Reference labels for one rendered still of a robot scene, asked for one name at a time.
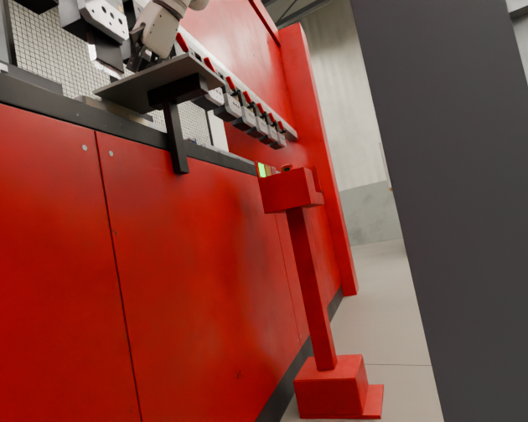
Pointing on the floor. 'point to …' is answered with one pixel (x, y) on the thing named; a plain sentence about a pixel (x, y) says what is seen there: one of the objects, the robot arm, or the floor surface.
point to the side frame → (304, 72)
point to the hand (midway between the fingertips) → (142, 69)
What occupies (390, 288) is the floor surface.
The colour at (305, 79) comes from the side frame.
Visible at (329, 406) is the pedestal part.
